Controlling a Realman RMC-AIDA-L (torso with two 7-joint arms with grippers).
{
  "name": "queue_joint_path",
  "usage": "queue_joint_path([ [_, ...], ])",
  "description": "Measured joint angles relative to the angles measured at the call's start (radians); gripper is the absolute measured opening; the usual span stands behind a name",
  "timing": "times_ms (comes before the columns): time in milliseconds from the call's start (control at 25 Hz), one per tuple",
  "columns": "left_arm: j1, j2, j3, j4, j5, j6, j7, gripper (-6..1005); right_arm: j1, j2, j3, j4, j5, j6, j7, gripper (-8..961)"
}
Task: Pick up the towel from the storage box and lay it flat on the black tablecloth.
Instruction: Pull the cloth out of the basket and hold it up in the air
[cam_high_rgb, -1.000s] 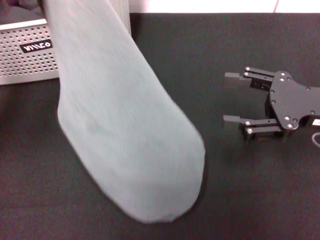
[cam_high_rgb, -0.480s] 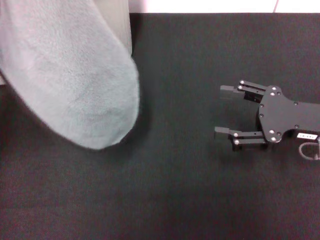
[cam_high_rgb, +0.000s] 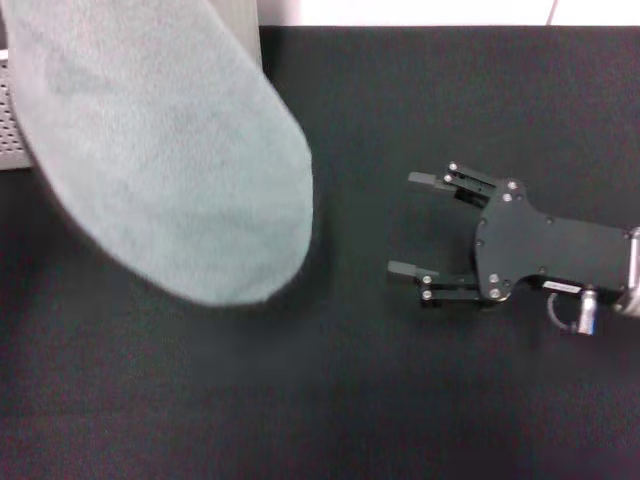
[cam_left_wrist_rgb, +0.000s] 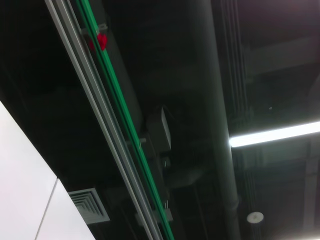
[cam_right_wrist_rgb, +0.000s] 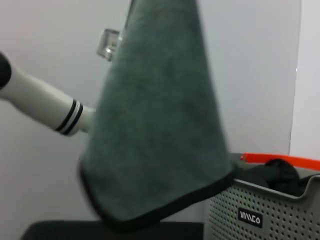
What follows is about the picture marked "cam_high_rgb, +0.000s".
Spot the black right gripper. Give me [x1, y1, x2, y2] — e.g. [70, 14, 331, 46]
[387, 162, 631, 309]

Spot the yellow and grey towel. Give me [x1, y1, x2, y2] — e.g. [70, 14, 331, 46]
[2, 0, 316, 307]

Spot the black tablecloth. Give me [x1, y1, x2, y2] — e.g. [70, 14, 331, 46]
[0, 24, 640, 480]

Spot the grey perforated storage box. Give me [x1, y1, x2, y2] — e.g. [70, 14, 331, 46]
[0, 0, 262, 172]

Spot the right arm wrist cable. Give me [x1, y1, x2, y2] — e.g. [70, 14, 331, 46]
[547, 287, 600, 337]

